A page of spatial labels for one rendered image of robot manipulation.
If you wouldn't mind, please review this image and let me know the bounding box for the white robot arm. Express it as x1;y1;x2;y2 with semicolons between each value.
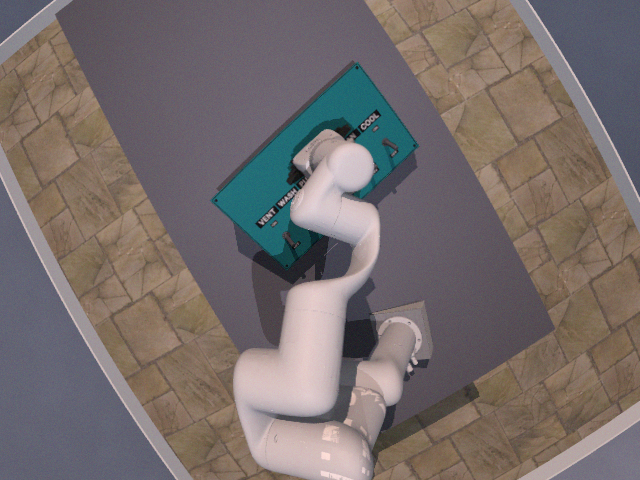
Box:
233;138;422;480

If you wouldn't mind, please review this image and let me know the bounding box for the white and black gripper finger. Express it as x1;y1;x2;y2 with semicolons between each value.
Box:
334;125;351;138
287;164;305;185

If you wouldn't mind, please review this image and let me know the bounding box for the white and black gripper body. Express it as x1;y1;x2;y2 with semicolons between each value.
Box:
293;129;345;179

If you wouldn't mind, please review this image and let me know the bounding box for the teal switch panel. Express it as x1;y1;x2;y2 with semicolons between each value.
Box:
210;63;419;271

